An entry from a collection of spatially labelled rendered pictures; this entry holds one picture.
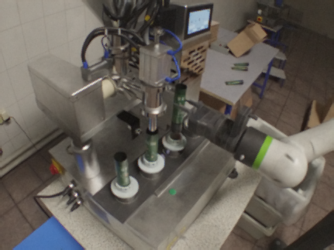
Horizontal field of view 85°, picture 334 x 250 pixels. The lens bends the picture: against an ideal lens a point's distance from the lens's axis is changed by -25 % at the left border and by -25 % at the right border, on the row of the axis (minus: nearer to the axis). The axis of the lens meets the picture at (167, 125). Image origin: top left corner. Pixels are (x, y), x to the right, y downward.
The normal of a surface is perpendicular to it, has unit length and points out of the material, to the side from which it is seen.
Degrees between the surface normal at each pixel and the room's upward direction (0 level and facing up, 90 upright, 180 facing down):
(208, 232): 0
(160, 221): 0
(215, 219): 0
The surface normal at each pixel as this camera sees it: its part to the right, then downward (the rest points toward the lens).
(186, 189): 0.07, -0.75
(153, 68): -0.60, 0.50
